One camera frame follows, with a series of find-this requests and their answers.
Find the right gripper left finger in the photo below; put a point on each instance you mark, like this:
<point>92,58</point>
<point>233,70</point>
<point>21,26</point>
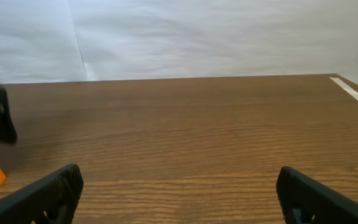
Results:
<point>42,199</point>

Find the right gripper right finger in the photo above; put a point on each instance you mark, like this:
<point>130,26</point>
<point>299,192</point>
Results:
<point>315,202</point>

